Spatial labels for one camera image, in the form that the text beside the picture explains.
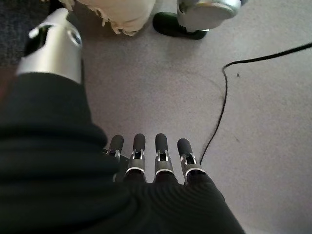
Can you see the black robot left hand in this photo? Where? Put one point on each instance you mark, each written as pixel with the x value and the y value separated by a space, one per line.
pixel 61 170

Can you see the white fringed cushion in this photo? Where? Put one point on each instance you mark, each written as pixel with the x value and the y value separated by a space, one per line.
pixel 122 14

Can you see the grey upholstered armchair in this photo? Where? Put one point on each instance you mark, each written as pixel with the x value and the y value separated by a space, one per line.
pixel 14 24

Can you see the silver robot left leg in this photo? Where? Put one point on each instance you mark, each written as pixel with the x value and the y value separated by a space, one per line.
pixel 207 12

